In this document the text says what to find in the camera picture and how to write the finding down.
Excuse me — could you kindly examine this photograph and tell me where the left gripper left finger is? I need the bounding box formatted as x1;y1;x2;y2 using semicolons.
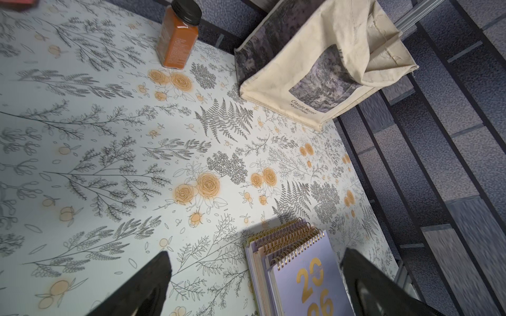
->
89;251;172;316

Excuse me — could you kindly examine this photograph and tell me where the floral patterned table mat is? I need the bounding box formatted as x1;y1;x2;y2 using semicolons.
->
1;1;398;315

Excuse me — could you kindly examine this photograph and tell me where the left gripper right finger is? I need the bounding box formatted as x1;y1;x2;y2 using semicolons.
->
341;248;439;316

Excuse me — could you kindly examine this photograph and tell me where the dark jar red label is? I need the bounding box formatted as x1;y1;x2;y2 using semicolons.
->
0;0;38;6

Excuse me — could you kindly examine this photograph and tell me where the beige canvas tote bag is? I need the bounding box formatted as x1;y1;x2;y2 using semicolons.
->
235;1;418;130

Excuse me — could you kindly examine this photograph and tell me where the purple calendar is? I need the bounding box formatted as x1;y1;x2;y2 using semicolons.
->
253;219;320;315
267;230;354;315
246;218;309;316

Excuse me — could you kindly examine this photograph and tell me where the right aluminium frame post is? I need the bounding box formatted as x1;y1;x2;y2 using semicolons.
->
395;0;445;33

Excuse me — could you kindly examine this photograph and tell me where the amber spice bottle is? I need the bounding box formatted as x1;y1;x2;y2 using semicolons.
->
156;0;202;69

